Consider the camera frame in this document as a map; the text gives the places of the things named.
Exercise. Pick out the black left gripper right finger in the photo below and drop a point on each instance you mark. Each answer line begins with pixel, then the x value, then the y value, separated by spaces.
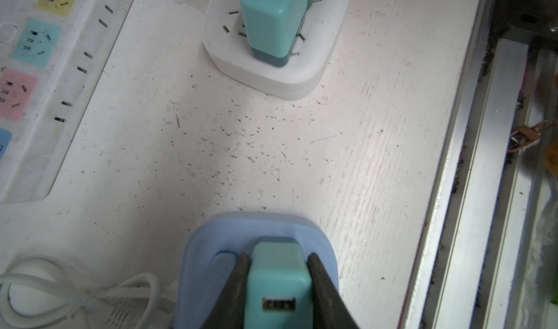
pixel 329 311

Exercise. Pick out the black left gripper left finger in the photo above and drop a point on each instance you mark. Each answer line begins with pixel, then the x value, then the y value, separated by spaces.
pixel 229 309

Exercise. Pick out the teal usb charger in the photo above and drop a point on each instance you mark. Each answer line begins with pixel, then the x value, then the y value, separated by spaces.
pixel 279 287
pixel 271 27

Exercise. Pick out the white long power strip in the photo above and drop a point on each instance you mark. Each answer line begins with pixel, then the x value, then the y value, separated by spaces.
pixel 52 55

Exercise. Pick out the blue square power socket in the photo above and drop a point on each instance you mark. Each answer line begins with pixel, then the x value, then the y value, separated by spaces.
pixel 214 248

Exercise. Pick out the white square power socket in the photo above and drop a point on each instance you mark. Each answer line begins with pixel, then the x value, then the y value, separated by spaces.
pixel 224 38

